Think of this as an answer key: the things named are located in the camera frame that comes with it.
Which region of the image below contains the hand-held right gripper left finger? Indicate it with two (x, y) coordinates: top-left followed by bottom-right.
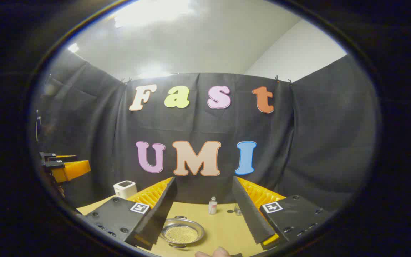
(83, 176), (178, 251)

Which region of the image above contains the pile of yellow soybeans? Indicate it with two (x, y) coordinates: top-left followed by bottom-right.
(164, 226), (199, 244)

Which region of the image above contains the steel pot with black handles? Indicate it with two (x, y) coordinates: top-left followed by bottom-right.
(159, 216), (205, 248)

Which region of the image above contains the black backdrop cloth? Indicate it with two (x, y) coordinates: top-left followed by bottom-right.
(31, 50), (379, 215)

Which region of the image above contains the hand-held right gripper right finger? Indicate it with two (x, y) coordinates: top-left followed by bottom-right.
(232, 176), (331, 250)

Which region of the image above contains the white toaster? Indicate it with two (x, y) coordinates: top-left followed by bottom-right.
(113, 180), (137, 200)

